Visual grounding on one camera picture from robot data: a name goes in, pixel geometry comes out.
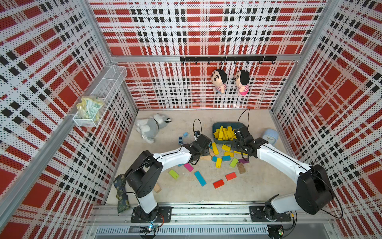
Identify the blue-shirt hanging plush doll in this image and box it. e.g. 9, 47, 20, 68
211, 69, 227, 94

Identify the light green block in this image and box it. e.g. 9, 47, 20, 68
230, 158, 239, 168

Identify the yellow block pile centre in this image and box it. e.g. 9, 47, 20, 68
221, 144, 234, 157

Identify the long teal block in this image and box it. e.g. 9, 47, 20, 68
194, 171, 207, 187

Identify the natural wood block near-left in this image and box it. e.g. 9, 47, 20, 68
154, 183, 162, 193

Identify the brown wooden block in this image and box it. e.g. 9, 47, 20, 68
236, 163, 246, 174

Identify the light blue alarm clock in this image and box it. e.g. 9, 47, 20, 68
262, 128, 279, 145

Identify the magenta block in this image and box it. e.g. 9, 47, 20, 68
183, 163, 194, 172

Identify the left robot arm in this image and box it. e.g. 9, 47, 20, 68
125, 134, 212, 216

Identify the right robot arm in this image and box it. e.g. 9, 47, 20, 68
231, 126, 336, 221

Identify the small teal block centre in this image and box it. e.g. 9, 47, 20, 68
222, 155, 231, 162

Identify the natural wood long block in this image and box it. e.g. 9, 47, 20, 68
200, 155, 212, 161

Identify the camouflage cloth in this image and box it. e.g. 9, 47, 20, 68
113, 174, 130, 214

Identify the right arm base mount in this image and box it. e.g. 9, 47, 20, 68
249, 205, 292, 222

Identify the yellow-green packet in basket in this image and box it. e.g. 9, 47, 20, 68
76, 96, 104, 121

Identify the white wire wall basket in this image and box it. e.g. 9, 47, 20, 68
73, 65, 127, 127

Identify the grey plush husky toy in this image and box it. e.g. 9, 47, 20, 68
135, 114, 172, 144

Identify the red block right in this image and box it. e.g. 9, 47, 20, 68
225, 172, 237, 181

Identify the pink-shirt hanging plush doll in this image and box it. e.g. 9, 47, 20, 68
234, 70, 250, 96

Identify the dark teal plastic bin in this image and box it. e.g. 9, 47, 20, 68
212, 121, 246, 144

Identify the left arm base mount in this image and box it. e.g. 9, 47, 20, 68
130, 206, 173, 223

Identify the red block left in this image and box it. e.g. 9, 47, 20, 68
213, 179, 225, 189

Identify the green block near-left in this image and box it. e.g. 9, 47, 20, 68
169, 169, 179, 180

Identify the red block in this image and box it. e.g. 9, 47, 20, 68
213, 179, 225, 189
225, 172, 237, 181

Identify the black hook rail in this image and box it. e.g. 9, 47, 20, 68
180, 56, 277, 63

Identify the yellow angled block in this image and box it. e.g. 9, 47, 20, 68
212, 142, 219, 155

